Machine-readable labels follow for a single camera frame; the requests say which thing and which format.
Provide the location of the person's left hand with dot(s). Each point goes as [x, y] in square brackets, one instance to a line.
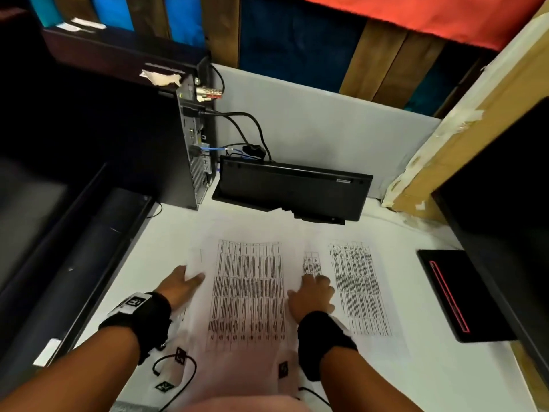
[178, 287]

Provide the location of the person's right hand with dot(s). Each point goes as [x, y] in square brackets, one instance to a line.
[313, 298]

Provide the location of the pile of printed papers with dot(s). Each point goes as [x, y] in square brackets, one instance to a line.
[248, 291]

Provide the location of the person's right forearm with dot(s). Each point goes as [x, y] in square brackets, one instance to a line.
[364, 386]

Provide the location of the person's left forearm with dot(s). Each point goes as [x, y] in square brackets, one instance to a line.
[64, 381]

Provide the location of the black keyboard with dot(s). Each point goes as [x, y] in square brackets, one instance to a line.
[291, 188]

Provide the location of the black monitor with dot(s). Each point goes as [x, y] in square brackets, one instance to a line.
[506, 201]
[64, 274]

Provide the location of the pink garment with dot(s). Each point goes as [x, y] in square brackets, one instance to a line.
[240, 405]

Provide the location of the white table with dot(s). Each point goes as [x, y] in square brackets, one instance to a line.
[429, 373]

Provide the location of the black computer tower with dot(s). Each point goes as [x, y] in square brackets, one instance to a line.
[128, 137]

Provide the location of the black monitor base red line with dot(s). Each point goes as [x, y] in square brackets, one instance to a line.
[476, 300]

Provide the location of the grey divider panel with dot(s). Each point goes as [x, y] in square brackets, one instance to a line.
[321, 124]

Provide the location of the silver security lock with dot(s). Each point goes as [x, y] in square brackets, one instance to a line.
[208, 93]

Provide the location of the crumpled beige tape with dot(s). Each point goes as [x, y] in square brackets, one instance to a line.
[161, 78]

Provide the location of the brown cardboard panel white tape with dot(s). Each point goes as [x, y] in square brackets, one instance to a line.
[493, 102]

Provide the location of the white paper label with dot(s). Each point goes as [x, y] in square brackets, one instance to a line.
[67, 26]
[88, 23]

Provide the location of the red-orange cloth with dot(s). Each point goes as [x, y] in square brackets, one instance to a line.
[429, 17]

